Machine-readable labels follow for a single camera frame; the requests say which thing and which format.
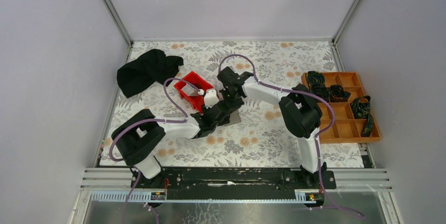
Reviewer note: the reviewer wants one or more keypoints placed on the red plastic bin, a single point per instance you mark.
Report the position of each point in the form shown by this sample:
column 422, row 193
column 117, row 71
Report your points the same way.
column 196, row 81

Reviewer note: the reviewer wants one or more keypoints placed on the black cloth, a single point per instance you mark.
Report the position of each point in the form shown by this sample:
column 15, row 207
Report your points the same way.
column 152, row 66

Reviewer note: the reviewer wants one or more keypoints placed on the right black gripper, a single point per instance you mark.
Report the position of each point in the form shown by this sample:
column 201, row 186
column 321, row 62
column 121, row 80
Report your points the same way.
column 232, row 106

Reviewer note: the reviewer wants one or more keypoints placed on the cards in red bin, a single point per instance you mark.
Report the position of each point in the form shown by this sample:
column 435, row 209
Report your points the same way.
column 192, row 92

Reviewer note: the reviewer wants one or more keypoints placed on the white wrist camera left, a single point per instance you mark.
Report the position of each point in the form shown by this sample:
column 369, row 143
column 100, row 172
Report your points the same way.
column 210, row 98

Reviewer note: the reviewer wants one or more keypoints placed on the unrolled dark tie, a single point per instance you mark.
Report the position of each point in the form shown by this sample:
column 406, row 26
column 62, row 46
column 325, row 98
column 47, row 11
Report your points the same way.
column 361, row 109

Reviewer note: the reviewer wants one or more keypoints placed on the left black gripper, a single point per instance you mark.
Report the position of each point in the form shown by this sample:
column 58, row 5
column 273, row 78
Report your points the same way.
column 225, row 121

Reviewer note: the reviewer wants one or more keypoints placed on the grey card holder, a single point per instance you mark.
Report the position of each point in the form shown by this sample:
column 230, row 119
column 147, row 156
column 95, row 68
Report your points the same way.
column 234, row 118

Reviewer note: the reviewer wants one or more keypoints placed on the rolled dark tie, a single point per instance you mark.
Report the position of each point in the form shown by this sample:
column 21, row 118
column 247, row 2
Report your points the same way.
column 321, row 91
column 338, row 94
column 315, row 78

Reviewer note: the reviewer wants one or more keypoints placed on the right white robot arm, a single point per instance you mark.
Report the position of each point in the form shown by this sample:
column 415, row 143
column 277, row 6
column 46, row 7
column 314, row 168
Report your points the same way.
column 299, row 110

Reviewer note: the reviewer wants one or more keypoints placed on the floral table mat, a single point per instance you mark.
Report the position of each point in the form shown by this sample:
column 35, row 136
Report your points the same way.
column 260, row 138

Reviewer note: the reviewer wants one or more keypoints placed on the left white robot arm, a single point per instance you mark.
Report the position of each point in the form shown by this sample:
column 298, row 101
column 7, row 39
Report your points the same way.
column 134, row 141

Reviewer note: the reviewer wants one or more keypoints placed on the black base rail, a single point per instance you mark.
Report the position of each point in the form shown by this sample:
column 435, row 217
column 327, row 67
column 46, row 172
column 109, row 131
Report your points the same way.
column 180, row 183

